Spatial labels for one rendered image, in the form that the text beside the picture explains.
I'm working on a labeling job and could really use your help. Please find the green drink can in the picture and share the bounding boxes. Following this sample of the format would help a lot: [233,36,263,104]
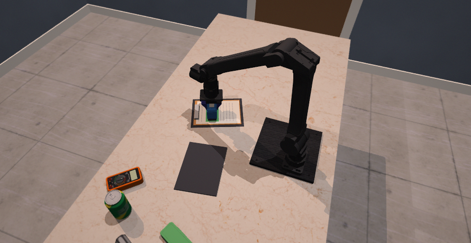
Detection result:
[104,190,132,219]

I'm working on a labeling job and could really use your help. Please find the orange digital multimeter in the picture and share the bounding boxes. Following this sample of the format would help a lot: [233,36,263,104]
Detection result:
[106,167,143,192]

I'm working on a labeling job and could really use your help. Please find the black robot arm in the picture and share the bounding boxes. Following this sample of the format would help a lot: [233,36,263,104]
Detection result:
[189,38,320,175]

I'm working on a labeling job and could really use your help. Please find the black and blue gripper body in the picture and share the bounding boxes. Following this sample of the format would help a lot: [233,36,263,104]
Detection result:
[200,87,223,104]

